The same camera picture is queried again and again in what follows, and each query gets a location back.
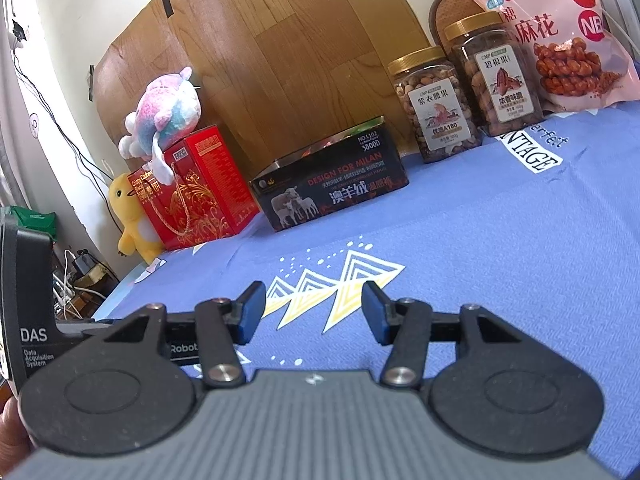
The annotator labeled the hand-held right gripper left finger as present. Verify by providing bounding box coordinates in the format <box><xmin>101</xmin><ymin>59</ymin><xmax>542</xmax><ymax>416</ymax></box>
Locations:
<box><xmin>102</xmin><ymin>280</ymin><xmax>268</xmax><ymax>389</ymax></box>

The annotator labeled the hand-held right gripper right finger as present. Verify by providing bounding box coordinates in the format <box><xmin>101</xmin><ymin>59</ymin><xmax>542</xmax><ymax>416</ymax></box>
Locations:
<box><xmin>361</xmin><ymin>280</ymin><xmax>544</xmax><ymax>389</ymax></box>

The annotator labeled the black printed box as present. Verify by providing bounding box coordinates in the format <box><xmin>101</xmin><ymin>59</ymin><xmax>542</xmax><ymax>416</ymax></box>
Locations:
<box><xmin>249</xmin><ymin>115</ymin><xmax>411</xmax><ymax>233</ymax></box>

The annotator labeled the person's left hand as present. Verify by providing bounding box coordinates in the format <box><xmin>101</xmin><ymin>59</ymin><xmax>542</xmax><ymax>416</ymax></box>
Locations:
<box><xmin>0</xmin><ymin>396</ymin><xmax>32</xmax><ymax>466</ymax></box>

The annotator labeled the white power strip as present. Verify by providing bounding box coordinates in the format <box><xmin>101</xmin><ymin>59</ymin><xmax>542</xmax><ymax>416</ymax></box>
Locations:
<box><xmin>52</xmin><ymin>279</ymin><xmax>77</xmax><ymax>319</ymax></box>

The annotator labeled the black charger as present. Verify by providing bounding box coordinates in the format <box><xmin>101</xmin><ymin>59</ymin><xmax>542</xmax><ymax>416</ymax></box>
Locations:
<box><xmin>70</xmin><ymin>252</ymin><xmax>97</xmax><ymax>276</ymax></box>

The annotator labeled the green bag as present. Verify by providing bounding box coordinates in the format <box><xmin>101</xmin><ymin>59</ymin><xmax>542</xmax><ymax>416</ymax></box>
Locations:
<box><xmin>0</xmin><ymin>205</ymin><xmax>57</xmax><ymax>239</ymax></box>

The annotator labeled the blue printed blanket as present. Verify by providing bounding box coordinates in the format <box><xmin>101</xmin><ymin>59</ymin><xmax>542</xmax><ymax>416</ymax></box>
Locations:
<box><xmin>95</xmin><ymin>100</ymin><xmax>640</xmax><ymax>480</ymax></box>

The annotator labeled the yellow plush chick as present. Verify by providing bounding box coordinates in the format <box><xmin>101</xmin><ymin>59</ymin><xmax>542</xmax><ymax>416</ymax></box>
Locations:
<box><xmin>109</xmin><ymin>172</ymin><xmax>166</xmax><ymax>265</ymax></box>

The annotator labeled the red gift box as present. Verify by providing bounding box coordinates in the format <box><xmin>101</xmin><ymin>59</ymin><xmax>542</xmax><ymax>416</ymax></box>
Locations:
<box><xmin>127</xmin><ymin>124</ymin><xmax>261</xmax><ymax>252</ymax></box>

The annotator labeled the nut jar with gold lid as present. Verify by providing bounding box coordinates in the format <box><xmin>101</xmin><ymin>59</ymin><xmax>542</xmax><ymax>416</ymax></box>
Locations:
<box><xmin>443</xmin><ymin>10</ymin><xmax>544</xmax><ymax>137</ymax></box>
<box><xmin>387</xmin><ymin>46</ymin><xmax>484</xmax><ymax>164</ymax></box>

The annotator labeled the pink and blue plush toy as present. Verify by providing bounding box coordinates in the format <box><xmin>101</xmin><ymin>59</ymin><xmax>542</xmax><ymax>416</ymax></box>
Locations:
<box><xmin>118</xmin><ymin>66</ymin><xmax>203</xmax><ymax>181</ymax></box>

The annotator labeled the wood grain board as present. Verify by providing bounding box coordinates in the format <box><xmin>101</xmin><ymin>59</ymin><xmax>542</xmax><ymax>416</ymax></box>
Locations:
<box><xmin>92</xmin><ymin>0</ymin><xmax>436</xmax><ymax>196</ymax></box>

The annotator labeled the brown oven mitt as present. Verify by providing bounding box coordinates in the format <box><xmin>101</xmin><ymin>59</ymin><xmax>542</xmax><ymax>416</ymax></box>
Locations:
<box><xmin>429</xmin><ymin>0</ymin><xmax>489</xmax><ymax>51</ymax></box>

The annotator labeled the pink snack bag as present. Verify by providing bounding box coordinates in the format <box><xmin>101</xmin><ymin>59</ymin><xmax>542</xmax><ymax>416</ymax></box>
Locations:
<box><xmin>462</xmin><ymin>0</ymin><xmax>640</xmax><ymax>114</ymax></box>

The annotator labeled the black cable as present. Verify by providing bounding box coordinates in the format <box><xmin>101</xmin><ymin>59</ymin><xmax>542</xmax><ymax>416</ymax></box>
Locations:
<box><xmin>11</xmin><ymin>19</ymin><xmax>117</xmax><ymax>182</ymax></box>

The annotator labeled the white cable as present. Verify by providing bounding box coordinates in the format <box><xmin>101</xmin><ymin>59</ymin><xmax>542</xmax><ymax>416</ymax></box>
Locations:
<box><xmin>600</xmin><ymin>4</ymin><xmax>640</xmax><ymax>57</ymax></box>

